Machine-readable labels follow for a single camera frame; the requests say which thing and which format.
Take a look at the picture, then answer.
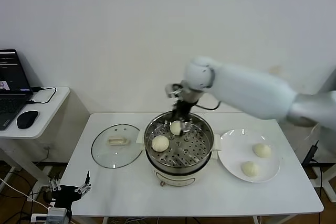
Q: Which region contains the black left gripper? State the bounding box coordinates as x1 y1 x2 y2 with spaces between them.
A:
48 170 92 208

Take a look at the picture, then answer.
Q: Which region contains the black laptop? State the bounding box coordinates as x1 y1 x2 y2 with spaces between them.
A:
0 49 35 131

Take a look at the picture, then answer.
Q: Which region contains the cream electric cooker base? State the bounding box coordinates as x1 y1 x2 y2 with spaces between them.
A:
135 129 222 188

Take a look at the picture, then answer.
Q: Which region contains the white floor cable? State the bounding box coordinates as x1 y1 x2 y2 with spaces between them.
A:
0 178 50 211

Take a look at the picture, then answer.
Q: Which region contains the white side table with laptop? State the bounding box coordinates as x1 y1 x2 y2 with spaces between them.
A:
0 87 71 190

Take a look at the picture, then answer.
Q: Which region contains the black computer mouse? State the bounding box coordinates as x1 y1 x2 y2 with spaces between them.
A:
17 110 39 130

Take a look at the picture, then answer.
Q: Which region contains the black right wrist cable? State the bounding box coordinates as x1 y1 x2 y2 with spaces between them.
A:
195 100 220 111

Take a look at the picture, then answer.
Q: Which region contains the glass lid with cream handle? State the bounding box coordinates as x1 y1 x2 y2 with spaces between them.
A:
91 123 141 169

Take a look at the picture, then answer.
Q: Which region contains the perforated steel steamer basket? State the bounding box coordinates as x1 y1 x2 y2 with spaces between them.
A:
143 110 215 174

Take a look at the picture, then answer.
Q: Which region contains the white round plate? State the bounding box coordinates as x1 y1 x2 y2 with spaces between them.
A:
218 129 280 184

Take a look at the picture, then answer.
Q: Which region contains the black laptop cable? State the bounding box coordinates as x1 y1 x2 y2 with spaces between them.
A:
26 87 57 105

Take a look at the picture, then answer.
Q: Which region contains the black cable with adapter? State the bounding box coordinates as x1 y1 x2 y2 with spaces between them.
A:
301 140 320 167

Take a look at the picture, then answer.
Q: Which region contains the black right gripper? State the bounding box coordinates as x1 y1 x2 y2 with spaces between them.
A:
166 98 195 135

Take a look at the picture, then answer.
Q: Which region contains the white steamed baozi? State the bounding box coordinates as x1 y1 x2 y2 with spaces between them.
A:
170 121 183 136
252 143 271 158
240 161 260 177
151 135 170 153

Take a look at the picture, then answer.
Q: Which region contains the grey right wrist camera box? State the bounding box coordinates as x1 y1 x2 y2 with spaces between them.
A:
165 83 184 99

